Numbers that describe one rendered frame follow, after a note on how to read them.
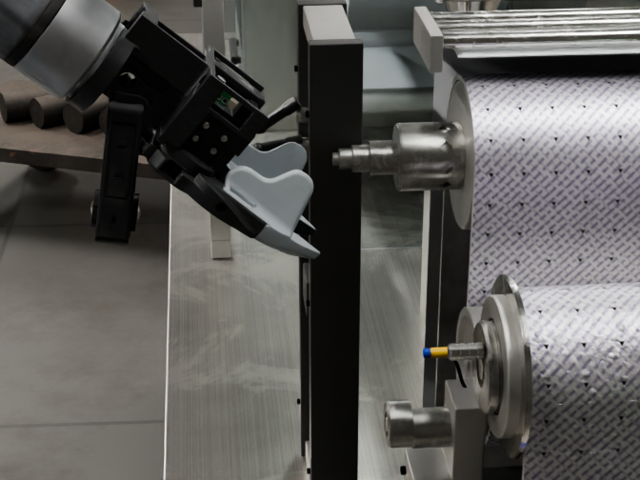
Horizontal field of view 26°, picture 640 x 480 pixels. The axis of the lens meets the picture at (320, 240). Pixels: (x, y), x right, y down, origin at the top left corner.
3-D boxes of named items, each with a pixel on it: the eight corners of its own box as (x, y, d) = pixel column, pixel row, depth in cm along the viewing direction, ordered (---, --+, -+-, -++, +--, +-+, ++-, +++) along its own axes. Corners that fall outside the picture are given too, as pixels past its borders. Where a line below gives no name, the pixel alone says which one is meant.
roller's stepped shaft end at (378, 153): (330, 169, 132) (330, 137, 130) (393, 167, 132) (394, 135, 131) (334, 181, 129) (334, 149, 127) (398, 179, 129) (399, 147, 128)
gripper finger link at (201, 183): (265, 230, 98) (167, 152, 96) (251, 246, 98) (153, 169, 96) (270, 210, 102) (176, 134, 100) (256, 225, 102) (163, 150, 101)
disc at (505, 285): (482, 399, 121) (490, 244, 115) (488, 399, 121) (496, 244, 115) (519, 495, 108) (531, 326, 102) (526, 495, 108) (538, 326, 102)
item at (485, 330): (468, 360, 116) (478, 301, 111) (490, 358, 117) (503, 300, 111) (482, 432, 111) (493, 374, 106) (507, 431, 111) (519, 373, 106)
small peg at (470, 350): (446, 350, 110) (448, 339, 109) (481, 349, 111) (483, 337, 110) (449, 364, 109) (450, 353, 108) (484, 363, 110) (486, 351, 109)
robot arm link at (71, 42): (6, 80, 93) (19, 45, 101) (62, 120, 95) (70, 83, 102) (72, -5, 91) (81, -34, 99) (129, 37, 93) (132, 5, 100)
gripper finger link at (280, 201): (358, 222, 99) (257, 140, 97) (305, 281, 100) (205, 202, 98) (358, 209, 101) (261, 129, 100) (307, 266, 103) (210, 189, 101)
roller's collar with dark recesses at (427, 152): (390, 176, 134) (392, 113, 132) (452, 173, 135) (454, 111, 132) (400, 202, 128) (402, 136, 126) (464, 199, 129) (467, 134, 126)
